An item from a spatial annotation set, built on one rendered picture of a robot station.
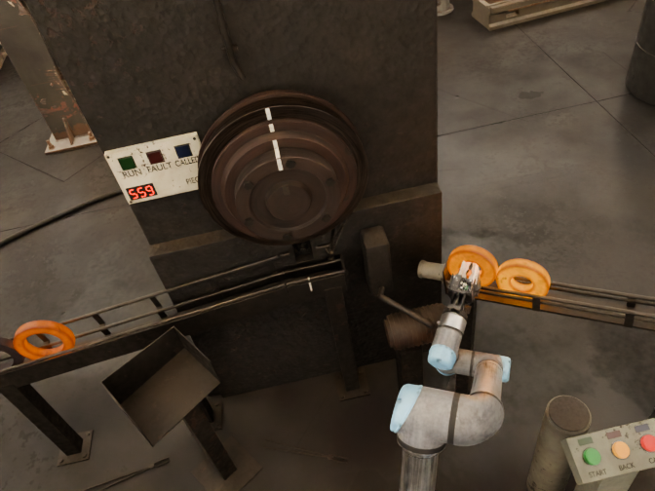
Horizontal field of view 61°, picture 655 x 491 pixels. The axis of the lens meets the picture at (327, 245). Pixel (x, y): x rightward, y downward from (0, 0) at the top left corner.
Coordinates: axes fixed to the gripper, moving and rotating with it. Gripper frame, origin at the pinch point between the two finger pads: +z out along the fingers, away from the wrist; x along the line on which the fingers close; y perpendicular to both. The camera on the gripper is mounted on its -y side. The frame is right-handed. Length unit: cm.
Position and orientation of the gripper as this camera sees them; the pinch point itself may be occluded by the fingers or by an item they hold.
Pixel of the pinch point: (472, 262)
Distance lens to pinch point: 178.2
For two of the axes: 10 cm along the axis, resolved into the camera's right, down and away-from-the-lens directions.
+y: -2.5, -5.1, -8.2
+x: -9.0, -2.0, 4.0
